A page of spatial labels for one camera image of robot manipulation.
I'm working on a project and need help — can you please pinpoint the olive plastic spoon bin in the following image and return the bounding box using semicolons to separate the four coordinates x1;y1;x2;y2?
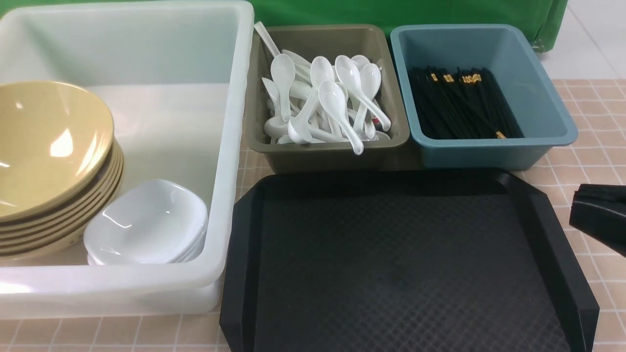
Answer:
242;24;410;174

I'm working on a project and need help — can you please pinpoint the tan noodle bowl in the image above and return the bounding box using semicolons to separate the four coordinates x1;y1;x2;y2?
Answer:
0;81;114;221

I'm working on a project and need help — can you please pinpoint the stack of white side dishes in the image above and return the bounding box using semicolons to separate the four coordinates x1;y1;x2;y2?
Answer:
87;230;206;265

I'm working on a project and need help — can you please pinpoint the large white plastic tub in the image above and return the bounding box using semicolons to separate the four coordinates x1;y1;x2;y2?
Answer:
1;0;254;319

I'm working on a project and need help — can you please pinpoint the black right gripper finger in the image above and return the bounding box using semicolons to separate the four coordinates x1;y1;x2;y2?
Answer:
569;183;626;257

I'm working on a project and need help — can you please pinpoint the teal plastic chopstick bin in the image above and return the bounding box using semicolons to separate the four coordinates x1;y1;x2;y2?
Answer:
390;24;579;170

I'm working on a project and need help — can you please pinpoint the black plastic serving tray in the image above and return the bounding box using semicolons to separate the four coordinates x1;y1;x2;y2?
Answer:
220;169;600;352

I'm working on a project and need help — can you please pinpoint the pile of white soup spoons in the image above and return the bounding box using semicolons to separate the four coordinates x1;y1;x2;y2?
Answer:
254;22;393;154

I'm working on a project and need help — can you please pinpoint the pile of black chopsticks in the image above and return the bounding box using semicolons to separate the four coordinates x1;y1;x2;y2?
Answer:
408;66;524;140

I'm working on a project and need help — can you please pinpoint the white square side dish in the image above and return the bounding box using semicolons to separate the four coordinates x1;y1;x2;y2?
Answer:
84;179;208;265

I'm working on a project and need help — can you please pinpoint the beige checkered table mat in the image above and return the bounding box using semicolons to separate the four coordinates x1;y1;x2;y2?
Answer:
0;80;625;352

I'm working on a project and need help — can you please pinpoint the stack of tan bowls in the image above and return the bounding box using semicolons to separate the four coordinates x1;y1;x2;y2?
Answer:
0;139;125;260

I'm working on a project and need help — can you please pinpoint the green cloth backdrop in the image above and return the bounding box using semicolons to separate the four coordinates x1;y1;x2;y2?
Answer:
0;0;569;49

